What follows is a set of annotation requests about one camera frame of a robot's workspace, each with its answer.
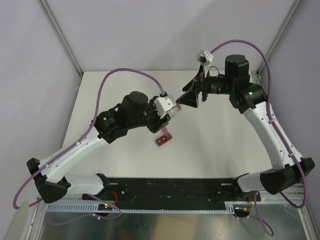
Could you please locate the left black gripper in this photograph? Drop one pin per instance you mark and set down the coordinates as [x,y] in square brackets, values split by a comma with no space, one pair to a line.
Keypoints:
[158,122]

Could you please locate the aluminium frame post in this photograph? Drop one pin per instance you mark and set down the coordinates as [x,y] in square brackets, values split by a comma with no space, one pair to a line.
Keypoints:
[50,16]
[279,36]

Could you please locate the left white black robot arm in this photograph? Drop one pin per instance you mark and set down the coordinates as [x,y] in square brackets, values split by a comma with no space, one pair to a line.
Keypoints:
[51,175]

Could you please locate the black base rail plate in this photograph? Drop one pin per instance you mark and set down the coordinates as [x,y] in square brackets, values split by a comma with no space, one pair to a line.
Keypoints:
[174,194]

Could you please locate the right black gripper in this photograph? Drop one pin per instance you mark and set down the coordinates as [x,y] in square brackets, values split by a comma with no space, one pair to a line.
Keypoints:
[191,98]

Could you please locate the clear pill bottle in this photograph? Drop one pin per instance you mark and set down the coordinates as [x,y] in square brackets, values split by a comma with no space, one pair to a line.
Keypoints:
[177,108]

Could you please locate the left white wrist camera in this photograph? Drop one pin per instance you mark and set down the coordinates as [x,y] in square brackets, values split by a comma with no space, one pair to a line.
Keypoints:
[164,106]

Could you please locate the left aluminium frame post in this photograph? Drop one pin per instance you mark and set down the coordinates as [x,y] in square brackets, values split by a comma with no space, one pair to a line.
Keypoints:
[50,16]

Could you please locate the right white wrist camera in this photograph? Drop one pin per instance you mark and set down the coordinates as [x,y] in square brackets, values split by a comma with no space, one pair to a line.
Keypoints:
[205,59]

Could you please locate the right aluminium frame post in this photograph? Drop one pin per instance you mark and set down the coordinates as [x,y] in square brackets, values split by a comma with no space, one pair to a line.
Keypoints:
[279,36]

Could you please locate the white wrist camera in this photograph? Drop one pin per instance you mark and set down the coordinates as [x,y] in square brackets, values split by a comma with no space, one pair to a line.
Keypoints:
[205,59]
[164,106]

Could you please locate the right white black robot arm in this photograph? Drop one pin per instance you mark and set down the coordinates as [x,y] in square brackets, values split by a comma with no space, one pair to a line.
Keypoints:
[250,99]

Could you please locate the red weekly pill organizer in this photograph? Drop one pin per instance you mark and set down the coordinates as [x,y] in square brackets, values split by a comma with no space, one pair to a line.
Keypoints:
[164,138]

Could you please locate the shiny metal front plate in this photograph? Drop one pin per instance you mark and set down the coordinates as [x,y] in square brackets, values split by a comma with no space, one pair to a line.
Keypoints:
[147,226]

